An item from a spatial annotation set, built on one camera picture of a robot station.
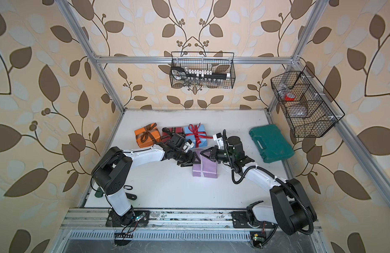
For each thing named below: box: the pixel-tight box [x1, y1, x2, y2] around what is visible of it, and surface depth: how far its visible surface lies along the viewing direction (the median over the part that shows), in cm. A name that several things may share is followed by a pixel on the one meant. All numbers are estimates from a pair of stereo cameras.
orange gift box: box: [134, 122, 161, 149], surface depth 98 cm
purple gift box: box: [192, 154, 219, 179], surface depth 85 cm
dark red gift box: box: [161, 126, 184, 144], surface depth 101 cm
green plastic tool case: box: [248, 123, 295, 163], surface depth 99 cm
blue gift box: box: [183, 124, 208, 149], surface depth 100 cm
